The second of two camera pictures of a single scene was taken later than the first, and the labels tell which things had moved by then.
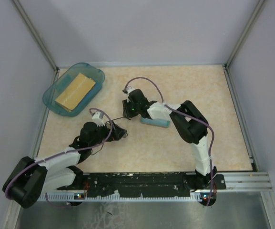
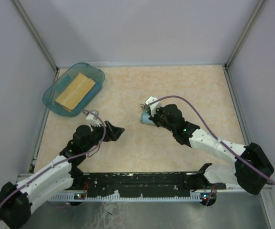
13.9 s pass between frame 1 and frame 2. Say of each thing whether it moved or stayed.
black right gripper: moved
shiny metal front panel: stayed
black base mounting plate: stayed
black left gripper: stayed
